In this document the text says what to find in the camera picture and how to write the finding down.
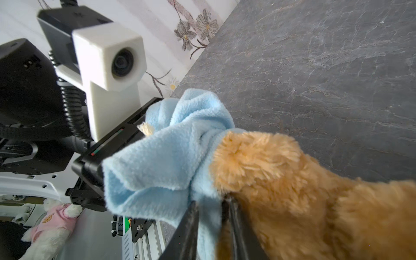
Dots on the brown teddy bear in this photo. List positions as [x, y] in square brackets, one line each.
[301, 211]

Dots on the light blue fleece hoodie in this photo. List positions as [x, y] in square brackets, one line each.
[158, 176]

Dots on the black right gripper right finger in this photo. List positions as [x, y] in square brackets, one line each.
[244, 243]

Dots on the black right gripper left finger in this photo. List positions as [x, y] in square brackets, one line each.
[183, 244]

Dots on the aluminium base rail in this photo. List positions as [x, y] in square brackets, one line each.
[141, 239]

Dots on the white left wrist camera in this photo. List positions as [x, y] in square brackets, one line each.
[99, 63]

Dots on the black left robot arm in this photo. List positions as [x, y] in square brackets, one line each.
[35, 136]

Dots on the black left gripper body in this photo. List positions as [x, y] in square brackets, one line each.
[104, 159]

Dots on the white teddy in pink shirt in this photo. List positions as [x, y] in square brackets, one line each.
[50, 235]

